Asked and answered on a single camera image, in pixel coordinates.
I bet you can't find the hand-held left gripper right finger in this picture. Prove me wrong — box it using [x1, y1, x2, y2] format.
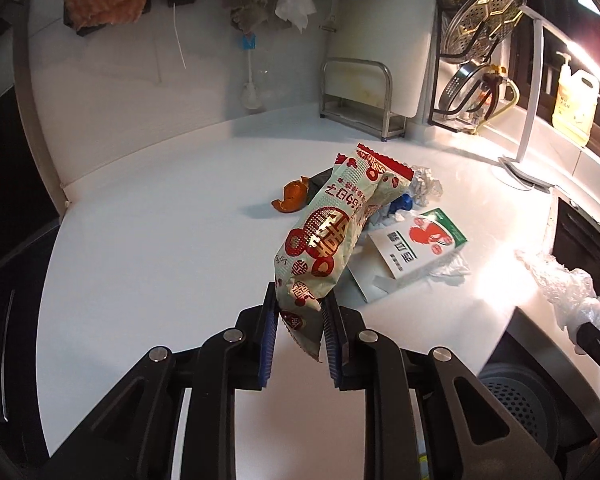
[321, 292, 563, 480]

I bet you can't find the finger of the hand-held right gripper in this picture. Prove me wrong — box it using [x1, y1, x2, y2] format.
[575, 321, 600, 386]

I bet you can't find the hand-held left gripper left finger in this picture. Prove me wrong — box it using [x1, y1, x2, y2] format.
[40, 282, 281, 480]

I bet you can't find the clear plastic wrap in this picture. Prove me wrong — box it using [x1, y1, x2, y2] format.
[515, 249, 600, 333]

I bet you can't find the red white snack packet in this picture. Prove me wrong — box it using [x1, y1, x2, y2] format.
[271, 142, 416, 363]

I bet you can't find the white carton box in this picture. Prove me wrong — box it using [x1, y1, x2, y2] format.
[350, 207, 468, 303]

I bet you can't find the white plastic film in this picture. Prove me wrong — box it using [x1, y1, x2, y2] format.
[427, 252, 473, 288]

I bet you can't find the orange peel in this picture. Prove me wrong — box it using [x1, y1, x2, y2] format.
[271, 176, 313, 214]

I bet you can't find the blue lanyard strap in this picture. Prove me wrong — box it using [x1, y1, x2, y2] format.
[390, 191, 416, 216]

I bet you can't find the white plastic wrapper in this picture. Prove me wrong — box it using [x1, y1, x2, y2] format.
[402, 165, 446, 211]

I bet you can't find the grey perforated sink strainer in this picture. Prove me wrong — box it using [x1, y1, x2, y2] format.
[480, 362, 561, 456]

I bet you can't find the yellow detergent bottle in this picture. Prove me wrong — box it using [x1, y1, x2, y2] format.
[551, 51, 600, 148]

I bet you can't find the steel cutting board rack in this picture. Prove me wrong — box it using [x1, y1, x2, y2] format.
[320, 59, 406, 141]

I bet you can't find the white bottle brush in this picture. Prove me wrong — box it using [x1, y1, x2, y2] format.
[237, 32, 266, 111]

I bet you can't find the glass pot lid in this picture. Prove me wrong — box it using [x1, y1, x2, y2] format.
[440, 57, 501, 121]

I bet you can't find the white peeler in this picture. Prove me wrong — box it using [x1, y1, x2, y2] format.
[321, 0, 341, 33]

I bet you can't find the white cutting board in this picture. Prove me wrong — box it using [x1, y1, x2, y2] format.
[325, 0, 441, 121]

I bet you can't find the hanging white rag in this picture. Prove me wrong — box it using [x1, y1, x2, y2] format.
[274, 0, 318, 35]

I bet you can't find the hanging grey rag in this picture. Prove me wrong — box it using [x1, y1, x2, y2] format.
[223, 0, 268, 31]

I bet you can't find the round steel steamer plate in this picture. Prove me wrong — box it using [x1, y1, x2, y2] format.
[442, 0, 526, 63]

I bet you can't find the black wire lid rack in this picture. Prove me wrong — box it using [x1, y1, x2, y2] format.
[427, 0, 511, 133]

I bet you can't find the yellow gas hose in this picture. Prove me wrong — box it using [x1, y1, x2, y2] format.
[480, 80, 521, 126]

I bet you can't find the white cable tie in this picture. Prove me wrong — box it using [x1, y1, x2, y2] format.
[172, 2, 187, 68]

